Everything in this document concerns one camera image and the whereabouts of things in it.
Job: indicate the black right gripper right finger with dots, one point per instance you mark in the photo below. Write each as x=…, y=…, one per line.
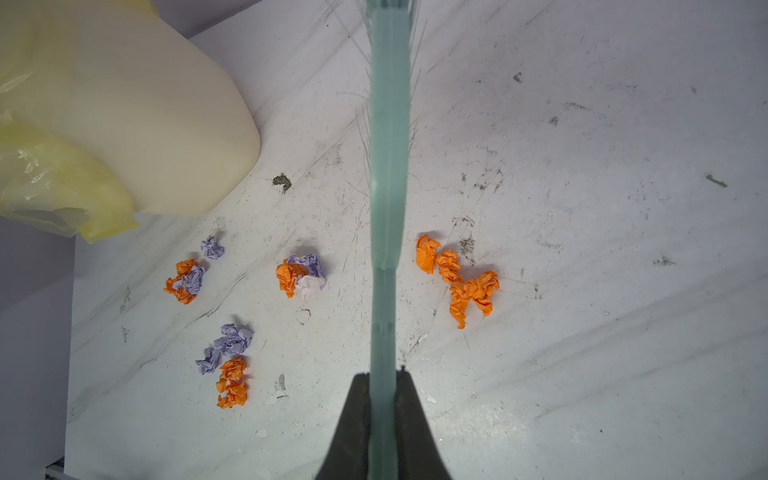
x=417, y=454

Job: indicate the orange purple scrap near bin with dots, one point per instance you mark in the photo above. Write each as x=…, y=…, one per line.
x=187, y=283

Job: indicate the orange purple scrap centre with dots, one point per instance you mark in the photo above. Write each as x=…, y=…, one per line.
x=301, y=275

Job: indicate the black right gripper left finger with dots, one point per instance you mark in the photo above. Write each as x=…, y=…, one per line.
x=347, y=457

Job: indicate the green hand brush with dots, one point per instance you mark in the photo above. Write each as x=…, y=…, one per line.
x=389, y=27

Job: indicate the yellow lined trash bin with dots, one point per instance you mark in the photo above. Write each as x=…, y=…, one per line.
x=107, y=112

